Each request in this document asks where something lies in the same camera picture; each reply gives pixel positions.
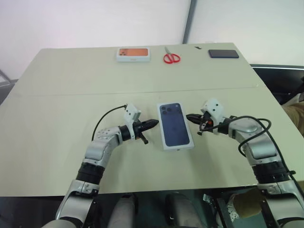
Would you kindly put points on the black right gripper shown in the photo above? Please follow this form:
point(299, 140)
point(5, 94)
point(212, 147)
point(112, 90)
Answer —
point(207, 121)

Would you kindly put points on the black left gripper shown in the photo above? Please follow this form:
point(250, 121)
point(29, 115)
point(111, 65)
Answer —
point(139, 130)

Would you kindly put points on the white phone box lid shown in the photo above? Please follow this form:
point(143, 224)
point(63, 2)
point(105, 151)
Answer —
point(175, 128)

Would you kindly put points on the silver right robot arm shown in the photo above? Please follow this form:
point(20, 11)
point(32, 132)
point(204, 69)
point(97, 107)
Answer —
point(261, 147)

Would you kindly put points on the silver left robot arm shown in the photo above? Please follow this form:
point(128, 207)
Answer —
point(97, 149)

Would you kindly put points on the dark flat phone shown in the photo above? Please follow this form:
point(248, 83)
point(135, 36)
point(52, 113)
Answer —
point(223, 54)

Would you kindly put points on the white box with orange phone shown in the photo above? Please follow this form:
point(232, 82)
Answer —
point(133, 54)

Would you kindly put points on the small black clip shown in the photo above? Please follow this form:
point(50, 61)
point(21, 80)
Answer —
point(198, 47)

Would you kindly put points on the grey rounded shape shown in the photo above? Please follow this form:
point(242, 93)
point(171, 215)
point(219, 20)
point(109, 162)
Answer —
point(123, 211)

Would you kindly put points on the black side table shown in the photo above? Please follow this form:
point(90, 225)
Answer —
point(278, 80)

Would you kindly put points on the grey metal pole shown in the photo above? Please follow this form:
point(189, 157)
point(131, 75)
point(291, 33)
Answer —
point(190, 21)

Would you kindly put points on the tan cloth shape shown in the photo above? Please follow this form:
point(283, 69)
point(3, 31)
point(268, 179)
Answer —
point(294, 114)

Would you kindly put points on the tan rounded lump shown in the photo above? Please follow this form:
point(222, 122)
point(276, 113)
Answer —
point(247, 204)

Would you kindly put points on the white speckled scrap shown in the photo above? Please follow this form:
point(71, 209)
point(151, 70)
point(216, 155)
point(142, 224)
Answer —
point(233, 212)

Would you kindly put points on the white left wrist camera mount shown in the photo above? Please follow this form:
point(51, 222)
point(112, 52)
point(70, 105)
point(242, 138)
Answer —
point(131, 112)

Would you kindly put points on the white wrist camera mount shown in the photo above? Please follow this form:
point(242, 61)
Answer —
point(131, 112)
point(215, 108)

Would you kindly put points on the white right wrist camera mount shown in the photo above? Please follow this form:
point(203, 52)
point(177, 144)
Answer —
point(215, 108)

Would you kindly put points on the small metal bracket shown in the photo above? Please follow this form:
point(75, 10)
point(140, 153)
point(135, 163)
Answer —
point(207, 198)

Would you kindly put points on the grey metal frame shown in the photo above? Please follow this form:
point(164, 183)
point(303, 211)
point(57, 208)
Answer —
point(4, 78)

